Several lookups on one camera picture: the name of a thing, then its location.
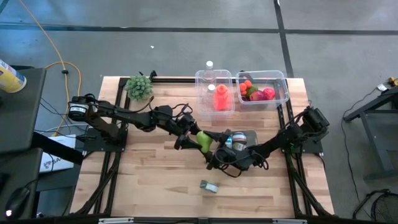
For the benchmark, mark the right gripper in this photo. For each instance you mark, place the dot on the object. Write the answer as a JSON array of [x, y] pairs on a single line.
[[233, 158]]

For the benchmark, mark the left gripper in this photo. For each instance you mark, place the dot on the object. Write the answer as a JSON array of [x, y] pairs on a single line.
[[185, 123]]

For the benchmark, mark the green pear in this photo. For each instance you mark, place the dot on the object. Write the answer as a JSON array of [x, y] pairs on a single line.
[[204, 141]]

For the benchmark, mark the teal yellowfin tuna can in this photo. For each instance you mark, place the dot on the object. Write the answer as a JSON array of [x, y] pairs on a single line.
[[229, 142]]

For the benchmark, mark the green label tin can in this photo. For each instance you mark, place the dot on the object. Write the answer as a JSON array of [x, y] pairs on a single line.
[[239, 141], [208, 186]]

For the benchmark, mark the orange-red squeeze bottle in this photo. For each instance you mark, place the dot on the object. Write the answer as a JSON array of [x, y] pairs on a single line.
[[221, 98]]

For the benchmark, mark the clear water bottle white cap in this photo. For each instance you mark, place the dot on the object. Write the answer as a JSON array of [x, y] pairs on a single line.
[[211, 88], [209, 64]]

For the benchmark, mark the small orange fruit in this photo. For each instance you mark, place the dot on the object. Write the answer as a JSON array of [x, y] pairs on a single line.
[[248, 83], [244, 92], [242, 86]]

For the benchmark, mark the dark red apple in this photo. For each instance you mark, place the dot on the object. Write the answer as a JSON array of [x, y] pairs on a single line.
[[257, 96]]

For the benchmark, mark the green round fruit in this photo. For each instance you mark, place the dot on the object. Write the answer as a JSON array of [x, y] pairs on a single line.
[[252, 90]]

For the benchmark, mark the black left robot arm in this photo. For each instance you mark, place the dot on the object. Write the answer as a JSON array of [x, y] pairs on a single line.
[[124, 113]]

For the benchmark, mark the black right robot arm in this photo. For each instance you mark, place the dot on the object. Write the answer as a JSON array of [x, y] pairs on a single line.
[[295, 137]]

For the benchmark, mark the clear plastic bin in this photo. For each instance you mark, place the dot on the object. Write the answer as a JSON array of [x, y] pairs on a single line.
[[280, 99], [205, 113]]

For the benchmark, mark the grey plastic tray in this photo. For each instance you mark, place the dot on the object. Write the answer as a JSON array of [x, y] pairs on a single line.
[[253, 137]]

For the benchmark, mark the green spiky plant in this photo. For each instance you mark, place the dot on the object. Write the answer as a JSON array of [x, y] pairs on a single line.
[[138, 87]]

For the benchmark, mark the white printed box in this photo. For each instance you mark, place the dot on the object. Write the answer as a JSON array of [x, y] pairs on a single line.
[[57, 155]]

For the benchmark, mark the black metal bar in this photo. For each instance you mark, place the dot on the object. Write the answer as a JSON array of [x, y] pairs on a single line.
[[56, 147]]

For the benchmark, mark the black metal stand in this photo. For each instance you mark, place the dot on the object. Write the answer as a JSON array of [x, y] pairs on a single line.
[[373, 124]]

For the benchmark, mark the black desk top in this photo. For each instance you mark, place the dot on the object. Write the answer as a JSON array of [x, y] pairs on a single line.
[[21, 109], [18, 168]]

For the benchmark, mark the white tag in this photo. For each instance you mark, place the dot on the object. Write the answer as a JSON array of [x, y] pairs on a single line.
[[382, 87]]

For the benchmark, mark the black computer mouse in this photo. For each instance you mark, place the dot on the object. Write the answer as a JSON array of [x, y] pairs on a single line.
[[17, 202]]

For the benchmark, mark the yellow canister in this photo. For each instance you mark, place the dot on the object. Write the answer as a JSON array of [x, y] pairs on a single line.
[[11, 79]]

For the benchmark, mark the yellow connector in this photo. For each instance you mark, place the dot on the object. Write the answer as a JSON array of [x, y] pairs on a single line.
[[392, 81]]

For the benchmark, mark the silver bracket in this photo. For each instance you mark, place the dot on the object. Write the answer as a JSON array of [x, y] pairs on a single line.
[[289, 221], [116, 220]]

